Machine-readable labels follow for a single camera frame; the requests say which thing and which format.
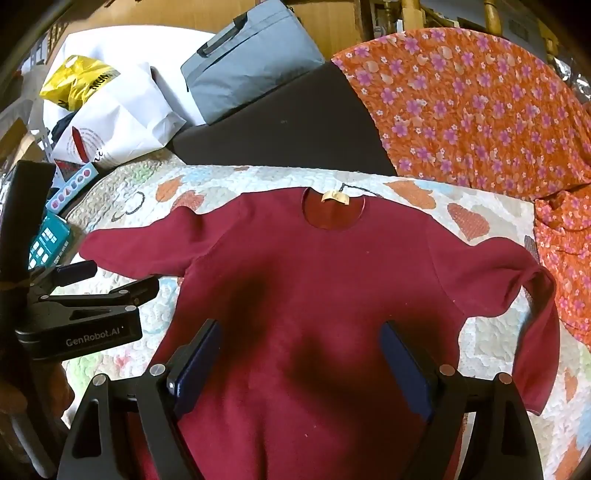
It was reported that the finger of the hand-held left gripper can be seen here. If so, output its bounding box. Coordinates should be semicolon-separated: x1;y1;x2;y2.
51;261;98;287
45;277;160;310

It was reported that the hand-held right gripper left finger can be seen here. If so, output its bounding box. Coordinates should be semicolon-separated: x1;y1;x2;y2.
55;318;222;480

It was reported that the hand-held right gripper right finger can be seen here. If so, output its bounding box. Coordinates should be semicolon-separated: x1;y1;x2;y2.
379;320;546;480

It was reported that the maroon sweater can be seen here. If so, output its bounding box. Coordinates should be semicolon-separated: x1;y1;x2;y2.
79;185;561;480

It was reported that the teal box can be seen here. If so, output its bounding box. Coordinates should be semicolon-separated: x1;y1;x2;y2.
28;212;75;271

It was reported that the heart-print quilt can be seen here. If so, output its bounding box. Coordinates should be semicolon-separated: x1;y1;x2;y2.
60;152;591;480

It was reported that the box with coloured dots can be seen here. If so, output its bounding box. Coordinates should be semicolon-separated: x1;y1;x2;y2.
46;161;100;215

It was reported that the white bag with red print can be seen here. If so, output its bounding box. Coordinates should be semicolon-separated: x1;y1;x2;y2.
50;65;187;171

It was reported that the yellow plastic bag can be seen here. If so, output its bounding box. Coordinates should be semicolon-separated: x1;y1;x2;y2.
39;54;122;112

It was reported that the white plastic bag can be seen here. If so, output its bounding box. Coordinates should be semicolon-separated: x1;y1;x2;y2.
46;30;208;127

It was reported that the dark cushion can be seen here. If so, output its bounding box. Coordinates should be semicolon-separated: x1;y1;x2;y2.
171;60;398;178

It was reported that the grey bag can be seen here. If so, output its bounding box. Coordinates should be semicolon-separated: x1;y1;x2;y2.
180;0;326;126

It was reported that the orange floral cloth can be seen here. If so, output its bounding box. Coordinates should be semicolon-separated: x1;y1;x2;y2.
330;27;591;352

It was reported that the shiny silver sheet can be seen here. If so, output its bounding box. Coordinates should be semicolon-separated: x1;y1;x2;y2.
551;58;591;109

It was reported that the yellow wooden chair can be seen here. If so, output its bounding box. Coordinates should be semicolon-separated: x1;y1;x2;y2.
360;0;561;70

